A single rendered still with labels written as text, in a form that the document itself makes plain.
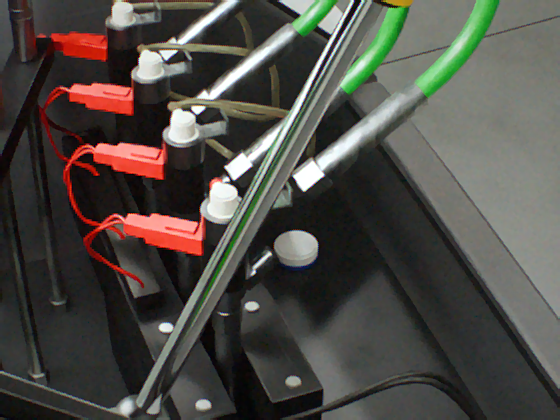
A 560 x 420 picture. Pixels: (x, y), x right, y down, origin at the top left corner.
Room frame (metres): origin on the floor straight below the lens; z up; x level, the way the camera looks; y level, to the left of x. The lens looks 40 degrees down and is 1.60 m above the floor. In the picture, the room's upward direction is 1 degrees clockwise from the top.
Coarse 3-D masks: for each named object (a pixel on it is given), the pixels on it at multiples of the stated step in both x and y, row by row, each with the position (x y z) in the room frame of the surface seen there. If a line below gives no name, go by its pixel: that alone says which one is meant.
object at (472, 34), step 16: (480, 0) 0.64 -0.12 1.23; (496, 0) 0.64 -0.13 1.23; (480, 16) 0.64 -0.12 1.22; (464, 32) 0.64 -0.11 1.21; (480, 32) 0.63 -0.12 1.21; (448, 48) 0.64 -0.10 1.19; (464, 48) 0.63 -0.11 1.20; (448, 64) 0.63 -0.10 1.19; (416, 80) 0.63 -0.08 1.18; (432, 80) 0.62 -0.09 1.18; (448, 80) 0.63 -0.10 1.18
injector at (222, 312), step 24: (216, 240) 0.57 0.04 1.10; (264, 264) 0.58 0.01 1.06; (240, 288) 0.57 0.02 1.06; (216, 312) 0.57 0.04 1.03; (240, 312) 0.58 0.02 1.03; (216, 336) 0.58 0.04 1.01; (240, 336) 0.58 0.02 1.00; (216, 360) 0.58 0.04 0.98; (240, 360) 0.58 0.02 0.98; (240, 384) 0.58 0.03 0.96; (240, 408) 0.58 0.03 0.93
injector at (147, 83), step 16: (144, 80) 0.72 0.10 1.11; (160, 80) 0.72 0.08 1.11; (144, 96) 0.72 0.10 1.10; (160, 96) 0.72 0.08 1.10; (144, 112) 0.72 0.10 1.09; (160, 112) 0.72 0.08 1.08; (192, 112) 0.74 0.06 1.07; (144, 128) 0.72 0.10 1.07; (160, 128) 0.72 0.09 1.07; (144, 144) 0.72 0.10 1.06; (160, 144) 0.72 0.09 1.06; (144, 176) 0.72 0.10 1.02; (144, 192) 0.73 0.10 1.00; (160, 192) 0.72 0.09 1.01; (160, 208) 0.72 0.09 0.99; (160, 256) 0.72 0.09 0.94
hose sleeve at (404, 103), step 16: (400, 96) 0.62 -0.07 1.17; (416, 96) 0.62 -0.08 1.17; (384, 112) 0.61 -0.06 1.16; (400, 112) 0.61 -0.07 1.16; (416, 112) 0.62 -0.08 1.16; (352, 128) 0.61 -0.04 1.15; (368, 128) 0.61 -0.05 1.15; (384, 128) 0.61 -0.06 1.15; (336, 144) 0.61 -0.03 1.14; (352, 144) 0.60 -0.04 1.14; (368, 144) 0.60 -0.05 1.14; (320, 160) 0.60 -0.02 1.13; (336, 160) 0.60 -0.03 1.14; (352, 160) 0.60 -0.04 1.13; (336, 176) 0.60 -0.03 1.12
